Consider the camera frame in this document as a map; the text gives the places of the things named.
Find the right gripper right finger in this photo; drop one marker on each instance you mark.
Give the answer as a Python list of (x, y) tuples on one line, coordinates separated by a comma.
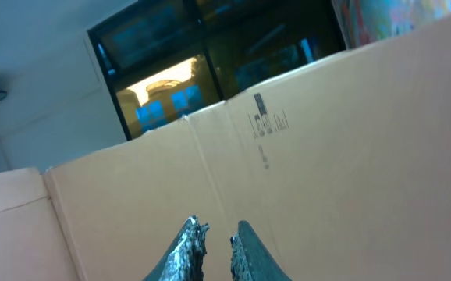
[(251, 260)]

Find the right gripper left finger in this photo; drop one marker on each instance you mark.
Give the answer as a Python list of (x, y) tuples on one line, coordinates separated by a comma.
[(183, 260)]

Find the dark framed window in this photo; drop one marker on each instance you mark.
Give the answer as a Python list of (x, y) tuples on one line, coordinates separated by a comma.
[(165, 59)]

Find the cardboard box wall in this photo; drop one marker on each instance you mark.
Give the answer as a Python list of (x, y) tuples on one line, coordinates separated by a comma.
[(341, 168)]

